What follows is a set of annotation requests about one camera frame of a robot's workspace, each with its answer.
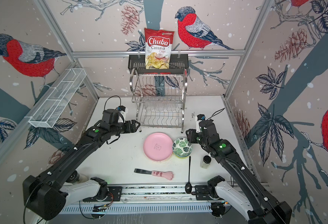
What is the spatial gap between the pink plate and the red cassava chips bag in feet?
1.52

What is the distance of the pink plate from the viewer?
0.85 meters

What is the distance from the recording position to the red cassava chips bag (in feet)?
2.73
